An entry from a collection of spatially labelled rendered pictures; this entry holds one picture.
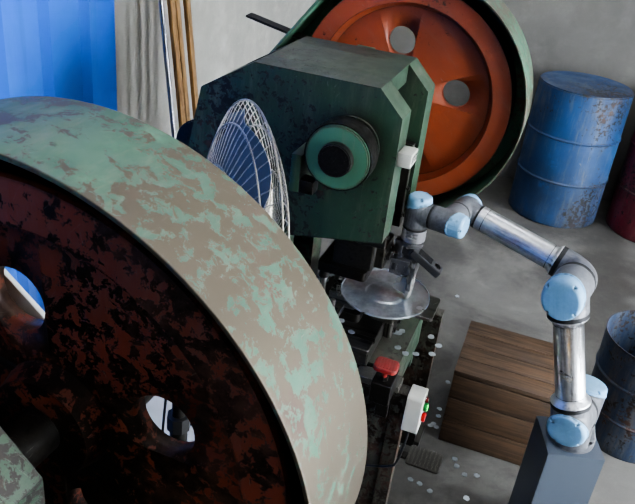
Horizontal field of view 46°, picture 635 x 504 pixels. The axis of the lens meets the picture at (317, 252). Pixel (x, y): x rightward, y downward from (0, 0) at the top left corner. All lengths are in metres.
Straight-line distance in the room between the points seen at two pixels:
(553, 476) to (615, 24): 3.50
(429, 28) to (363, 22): 0.22
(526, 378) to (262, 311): 2.25
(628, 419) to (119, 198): 2.67
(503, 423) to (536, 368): 0.25
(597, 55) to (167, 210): 4.81
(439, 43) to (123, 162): 1.79
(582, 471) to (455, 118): 1.20
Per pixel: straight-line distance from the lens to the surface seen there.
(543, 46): 5.46
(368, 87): 1.99
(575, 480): 2.62
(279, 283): 0.82
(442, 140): 2.58
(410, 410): 2.30
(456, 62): 2.50
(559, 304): 2.14
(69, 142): 0.85
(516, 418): 2.98
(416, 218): 2.24
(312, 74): 2.03
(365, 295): 2.41
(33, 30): 2.63
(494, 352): 3.05
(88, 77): 2.86
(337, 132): 1.92
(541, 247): 2.28
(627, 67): 5.46
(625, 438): 3.27
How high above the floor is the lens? 2.05
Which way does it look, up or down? 29 degrees down
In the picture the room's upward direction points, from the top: 7 degrees clockwise
